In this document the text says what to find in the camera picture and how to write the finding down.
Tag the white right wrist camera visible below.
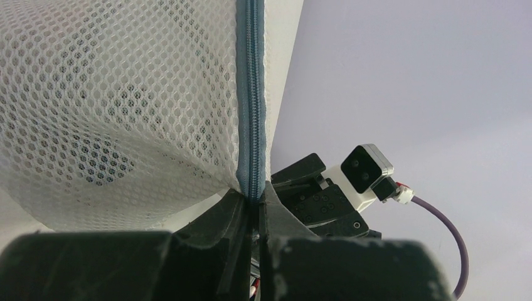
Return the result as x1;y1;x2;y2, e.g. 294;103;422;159
322;144;398;213

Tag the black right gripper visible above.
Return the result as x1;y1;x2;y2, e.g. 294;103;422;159
271;153;382;239

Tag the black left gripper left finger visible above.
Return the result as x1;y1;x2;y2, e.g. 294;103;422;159
1;190;250;300

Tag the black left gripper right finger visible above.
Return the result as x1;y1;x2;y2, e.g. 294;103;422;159
258;183;454;300

